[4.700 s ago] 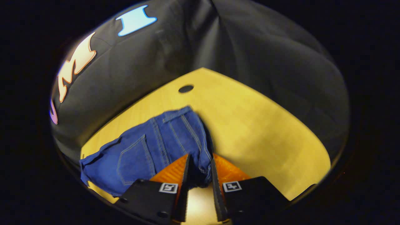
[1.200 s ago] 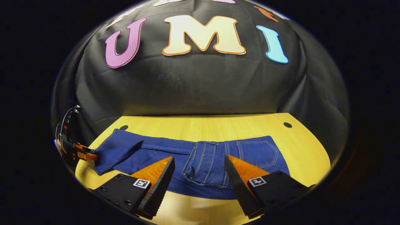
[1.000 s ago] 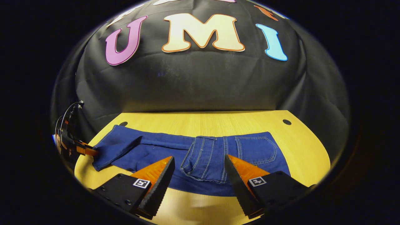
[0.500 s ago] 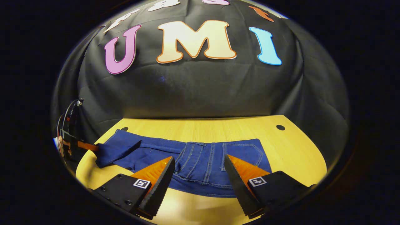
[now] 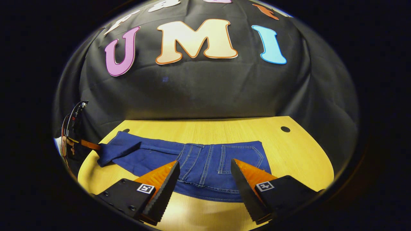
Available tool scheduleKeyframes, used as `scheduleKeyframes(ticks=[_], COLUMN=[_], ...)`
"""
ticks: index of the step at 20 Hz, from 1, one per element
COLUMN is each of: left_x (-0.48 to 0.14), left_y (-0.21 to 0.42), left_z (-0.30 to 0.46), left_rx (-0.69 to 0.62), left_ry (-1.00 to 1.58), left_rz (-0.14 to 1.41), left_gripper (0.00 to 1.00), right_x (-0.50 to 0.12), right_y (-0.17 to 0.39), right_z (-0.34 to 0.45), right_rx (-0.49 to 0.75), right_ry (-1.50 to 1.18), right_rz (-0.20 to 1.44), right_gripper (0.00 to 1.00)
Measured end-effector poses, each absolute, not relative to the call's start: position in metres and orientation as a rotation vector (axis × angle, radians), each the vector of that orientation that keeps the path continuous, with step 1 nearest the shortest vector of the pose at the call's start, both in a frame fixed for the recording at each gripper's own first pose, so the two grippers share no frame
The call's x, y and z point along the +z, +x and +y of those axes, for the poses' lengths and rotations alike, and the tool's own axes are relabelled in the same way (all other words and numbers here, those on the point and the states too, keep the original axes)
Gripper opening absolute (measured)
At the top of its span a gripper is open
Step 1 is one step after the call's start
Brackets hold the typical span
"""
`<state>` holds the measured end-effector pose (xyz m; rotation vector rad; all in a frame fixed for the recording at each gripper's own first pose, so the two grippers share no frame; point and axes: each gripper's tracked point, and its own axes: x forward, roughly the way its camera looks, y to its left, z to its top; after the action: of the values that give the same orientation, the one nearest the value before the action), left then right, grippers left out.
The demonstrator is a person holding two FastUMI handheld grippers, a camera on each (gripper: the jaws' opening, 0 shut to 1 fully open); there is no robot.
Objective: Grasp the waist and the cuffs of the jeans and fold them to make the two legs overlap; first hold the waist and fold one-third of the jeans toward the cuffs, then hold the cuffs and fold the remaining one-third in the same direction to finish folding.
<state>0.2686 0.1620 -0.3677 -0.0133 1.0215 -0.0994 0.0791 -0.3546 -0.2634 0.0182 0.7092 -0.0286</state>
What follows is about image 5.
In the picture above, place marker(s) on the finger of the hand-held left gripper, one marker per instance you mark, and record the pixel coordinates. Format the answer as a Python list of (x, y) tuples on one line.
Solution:
[(90, 145)]

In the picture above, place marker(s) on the blue jeans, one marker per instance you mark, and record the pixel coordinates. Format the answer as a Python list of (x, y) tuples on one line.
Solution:
[(205, 166)]

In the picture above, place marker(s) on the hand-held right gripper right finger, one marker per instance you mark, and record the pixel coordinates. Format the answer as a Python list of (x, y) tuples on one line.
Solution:
[(245, 192)]

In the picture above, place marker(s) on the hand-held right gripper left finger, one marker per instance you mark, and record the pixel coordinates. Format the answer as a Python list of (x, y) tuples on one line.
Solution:
[(163, 195)]

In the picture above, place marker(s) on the black backdrop cloth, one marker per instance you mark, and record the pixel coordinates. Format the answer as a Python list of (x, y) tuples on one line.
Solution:
[(208, 89)]

